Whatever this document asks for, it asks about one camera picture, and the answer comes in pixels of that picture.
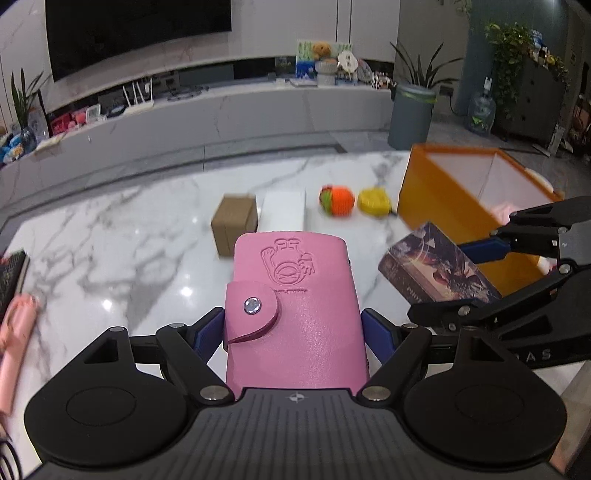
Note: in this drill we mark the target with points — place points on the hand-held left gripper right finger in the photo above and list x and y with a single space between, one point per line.
378 333

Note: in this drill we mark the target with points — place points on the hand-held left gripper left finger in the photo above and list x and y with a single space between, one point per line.
210 333

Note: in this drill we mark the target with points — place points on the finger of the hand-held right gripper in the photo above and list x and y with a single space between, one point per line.
461 314
485 250

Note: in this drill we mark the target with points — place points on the printed card box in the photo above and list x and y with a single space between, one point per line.
434 267

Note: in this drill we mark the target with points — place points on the orange box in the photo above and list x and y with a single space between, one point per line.
434 194

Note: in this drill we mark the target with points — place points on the pink wallet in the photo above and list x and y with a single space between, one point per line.
295 332

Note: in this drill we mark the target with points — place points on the brown cardboard box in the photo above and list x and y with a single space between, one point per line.
233 226

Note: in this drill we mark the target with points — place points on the yellow toy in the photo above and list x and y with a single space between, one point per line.
375 201

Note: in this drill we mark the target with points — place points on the white round seat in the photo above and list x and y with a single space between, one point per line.
541 177

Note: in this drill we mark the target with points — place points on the orange crochet toy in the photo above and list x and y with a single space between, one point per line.
339 201

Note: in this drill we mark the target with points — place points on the clear water bottle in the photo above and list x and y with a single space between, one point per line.
481 110

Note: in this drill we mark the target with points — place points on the white box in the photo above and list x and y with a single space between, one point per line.
282 210

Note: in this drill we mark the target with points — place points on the grey trash bin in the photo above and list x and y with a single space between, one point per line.
411 120

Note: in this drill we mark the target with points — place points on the grey cabinet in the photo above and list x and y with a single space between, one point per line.
535 101

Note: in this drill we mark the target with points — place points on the ivy plant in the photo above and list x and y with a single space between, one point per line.
508 60

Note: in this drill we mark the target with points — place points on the pink selfie stick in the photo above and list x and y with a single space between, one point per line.
16 350

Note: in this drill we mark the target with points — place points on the long-leaf potted plant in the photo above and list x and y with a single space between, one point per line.
425 64

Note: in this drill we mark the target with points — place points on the black white figurines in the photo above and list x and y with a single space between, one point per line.
381 82

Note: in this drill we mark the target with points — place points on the black remote control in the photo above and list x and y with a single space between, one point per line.
11 281

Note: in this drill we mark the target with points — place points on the white marble television console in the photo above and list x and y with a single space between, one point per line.
207 124

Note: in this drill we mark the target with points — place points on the white round fan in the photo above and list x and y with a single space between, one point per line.
347 60

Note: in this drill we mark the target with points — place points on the white router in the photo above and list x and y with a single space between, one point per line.
138 106

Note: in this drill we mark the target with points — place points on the black set-top box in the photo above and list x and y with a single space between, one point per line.
116 110

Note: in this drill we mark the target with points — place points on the white desk clock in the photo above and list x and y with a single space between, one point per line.
93 113

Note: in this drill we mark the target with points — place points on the paper sheets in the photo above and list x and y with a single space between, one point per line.
47 143

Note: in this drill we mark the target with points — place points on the pink plush toys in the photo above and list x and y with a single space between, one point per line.
69 121

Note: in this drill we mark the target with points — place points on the small brown teddy bear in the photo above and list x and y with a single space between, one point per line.
322 50

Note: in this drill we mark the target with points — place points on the green picture card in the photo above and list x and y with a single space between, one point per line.
302 60

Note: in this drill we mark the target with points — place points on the blue snack packets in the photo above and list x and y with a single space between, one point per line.
14 150

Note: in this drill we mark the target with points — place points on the tall green potted plant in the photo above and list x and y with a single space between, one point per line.
25 106

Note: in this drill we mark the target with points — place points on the black television screen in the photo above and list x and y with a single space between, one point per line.
138 32

